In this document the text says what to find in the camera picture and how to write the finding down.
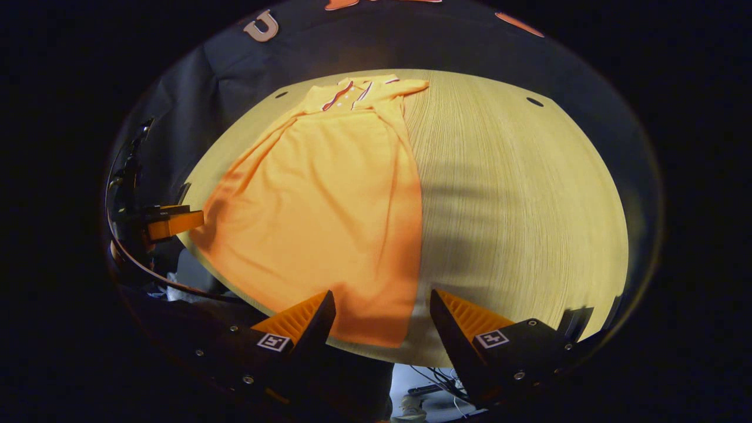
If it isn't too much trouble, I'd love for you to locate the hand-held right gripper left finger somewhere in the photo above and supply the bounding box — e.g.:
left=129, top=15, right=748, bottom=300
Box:
left=194, top=290, right=337, bottom=406

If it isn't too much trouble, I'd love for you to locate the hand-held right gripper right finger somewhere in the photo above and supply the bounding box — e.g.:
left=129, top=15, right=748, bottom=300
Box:
left=430, top=288, right=579, bottom=409

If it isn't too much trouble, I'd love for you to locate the orange T-shirt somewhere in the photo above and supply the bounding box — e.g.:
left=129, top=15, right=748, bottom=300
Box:
left=189, top=75, right=431, bottom=348

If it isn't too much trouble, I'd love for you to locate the person's shoe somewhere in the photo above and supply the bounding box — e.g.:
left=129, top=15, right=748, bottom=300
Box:
left=391, top=395, right=428, bottom=422

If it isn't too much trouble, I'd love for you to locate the black backdrop cloth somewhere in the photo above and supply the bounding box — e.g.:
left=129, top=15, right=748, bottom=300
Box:
left=112, top=0, right=663, bottom=283

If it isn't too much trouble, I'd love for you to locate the black floor cable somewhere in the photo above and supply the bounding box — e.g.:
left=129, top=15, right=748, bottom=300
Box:
left=411, top=365, right=465, bottom=388

